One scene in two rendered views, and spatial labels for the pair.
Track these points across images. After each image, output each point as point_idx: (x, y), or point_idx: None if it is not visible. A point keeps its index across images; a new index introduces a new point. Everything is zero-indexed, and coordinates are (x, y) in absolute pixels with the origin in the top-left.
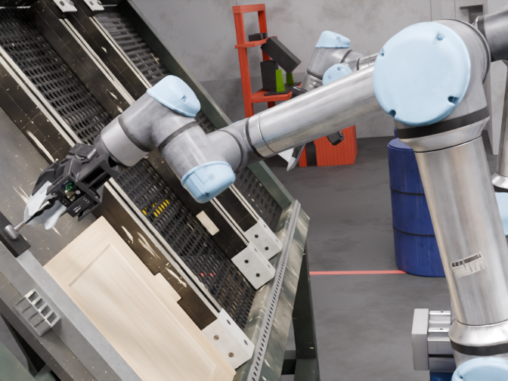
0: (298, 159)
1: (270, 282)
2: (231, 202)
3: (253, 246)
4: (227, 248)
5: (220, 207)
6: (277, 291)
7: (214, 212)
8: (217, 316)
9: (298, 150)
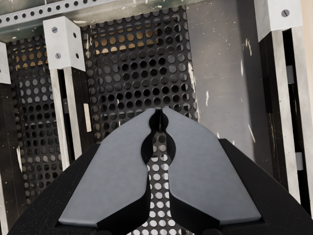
0: (129, 123)
1: (66, 17)
2: (2, 119)
3: (54, 61)
4: (84, 82)
5: (64, 124)
6: (70, 2)
7: (81, 123)
8: (300, 27)
9: (269, 176)
